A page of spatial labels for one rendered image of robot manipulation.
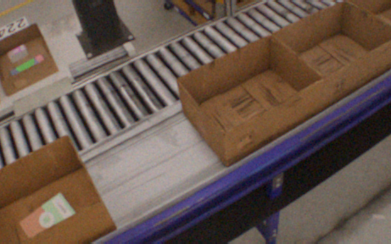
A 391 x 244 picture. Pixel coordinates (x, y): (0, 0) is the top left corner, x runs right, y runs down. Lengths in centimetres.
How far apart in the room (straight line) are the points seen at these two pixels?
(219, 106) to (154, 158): 30
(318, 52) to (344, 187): 92
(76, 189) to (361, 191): 155
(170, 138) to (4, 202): 61
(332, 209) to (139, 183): 123
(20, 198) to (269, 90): 96
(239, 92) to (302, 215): 93
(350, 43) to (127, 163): 101
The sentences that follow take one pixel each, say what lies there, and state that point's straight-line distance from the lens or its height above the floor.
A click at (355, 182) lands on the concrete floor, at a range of 240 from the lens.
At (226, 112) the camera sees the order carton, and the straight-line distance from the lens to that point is 146.
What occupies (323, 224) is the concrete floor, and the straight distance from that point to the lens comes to 223.
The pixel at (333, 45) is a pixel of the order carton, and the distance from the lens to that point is 175.
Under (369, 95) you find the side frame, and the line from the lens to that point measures 154.
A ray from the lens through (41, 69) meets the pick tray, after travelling 206.
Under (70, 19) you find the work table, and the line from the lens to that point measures 246.
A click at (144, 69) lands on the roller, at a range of 192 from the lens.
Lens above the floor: 197
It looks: 48 degrees down
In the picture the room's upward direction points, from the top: 11 degrees counter-clockwise
